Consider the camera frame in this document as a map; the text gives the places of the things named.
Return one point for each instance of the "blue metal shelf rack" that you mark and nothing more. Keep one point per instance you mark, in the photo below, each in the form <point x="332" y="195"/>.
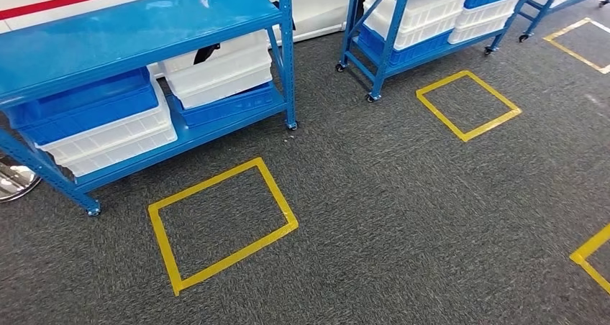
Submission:
<point x="387" y="51"/>
<point x="119" y="32"/>
<point x="544" y="9"/>

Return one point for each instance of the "white car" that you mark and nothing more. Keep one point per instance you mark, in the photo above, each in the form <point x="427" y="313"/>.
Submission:
<point x="324" y="3"/>

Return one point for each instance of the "chrome stanchion base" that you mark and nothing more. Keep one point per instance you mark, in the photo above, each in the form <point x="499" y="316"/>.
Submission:
<point x="16" y="180"/>

